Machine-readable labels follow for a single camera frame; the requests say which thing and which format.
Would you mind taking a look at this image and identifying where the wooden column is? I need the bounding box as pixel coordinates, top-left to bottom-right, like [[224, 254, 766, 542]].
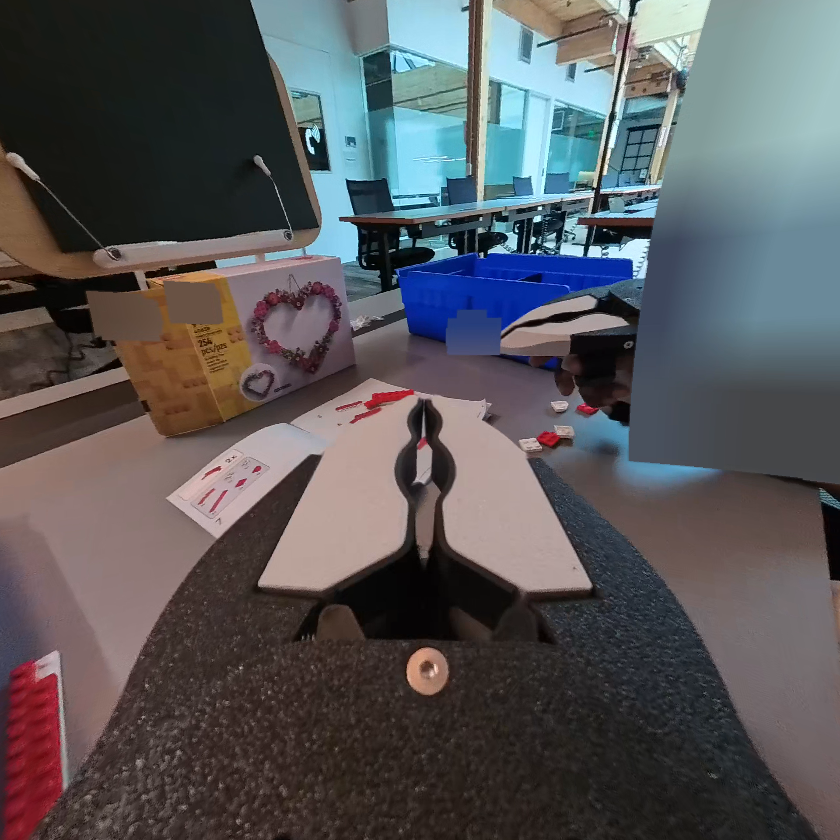
[[466, 0, 494, 202]]

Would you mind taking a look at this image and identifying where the black office chair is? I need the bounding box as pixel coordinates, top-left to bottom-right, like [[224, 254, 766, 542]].
[[511, 175, 567, 256], [345, 177, 436, 271], [445, 175, 510, 258]]

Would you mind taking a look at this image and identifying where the white instruction booklet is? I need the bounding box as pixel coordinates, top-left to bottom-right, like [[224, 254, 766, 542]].
[[166, 377, 493, 540]]

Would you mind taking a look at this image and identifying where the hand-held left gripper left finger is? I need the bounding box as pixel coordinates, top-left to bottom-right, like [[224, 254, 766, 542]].
[[258, 397, 427, 598]]

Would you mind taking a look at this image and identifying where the long wooden office table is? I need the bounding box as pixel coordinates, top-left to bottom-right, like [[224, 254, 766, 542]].
[[576, 185, 662, 258], [339, 190, 598, 293]]

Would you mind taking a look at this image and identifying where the person's right hand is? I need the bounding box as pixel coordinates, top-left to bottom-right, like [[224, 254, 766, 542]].
[[554, 353, 632, 424]]

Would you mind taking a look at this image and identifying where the toy box heart wreath print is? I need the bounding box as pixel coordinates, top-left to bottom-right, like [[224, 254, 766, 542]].
[[115, 255, 357, 438]]

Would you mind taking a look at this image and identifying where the dark wall panel white logo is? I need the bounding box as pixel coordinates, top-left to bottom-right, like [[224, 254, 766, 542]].
[[289, 88, 333, 173]]

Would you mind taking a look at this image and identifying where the red studded base plate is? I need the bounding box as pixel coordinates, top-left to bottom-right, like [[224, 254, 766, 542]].
[[0, 650, 70, 840]]

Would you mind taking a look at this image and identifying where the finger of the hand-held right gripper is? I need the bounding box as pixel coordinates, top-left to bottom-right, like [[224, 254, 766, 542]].
[[499, 313, 639, 360], [508, 293, 616, 332]]

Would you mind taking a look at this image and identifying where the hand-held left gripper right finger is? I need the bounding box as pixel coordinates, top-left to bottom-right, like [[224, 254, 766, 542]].
[[425, 394, 596, 601]]

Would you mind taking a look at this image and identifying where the wooden book stand black board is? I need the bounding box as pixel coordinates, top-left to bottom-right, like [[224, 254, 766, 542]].
[[0, 0, 324, 282]]

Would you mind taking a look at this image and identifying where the blue plastic bin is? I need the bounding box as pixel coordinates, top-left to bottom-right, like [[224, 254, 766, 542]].
[[396, 252, 635, 360]]

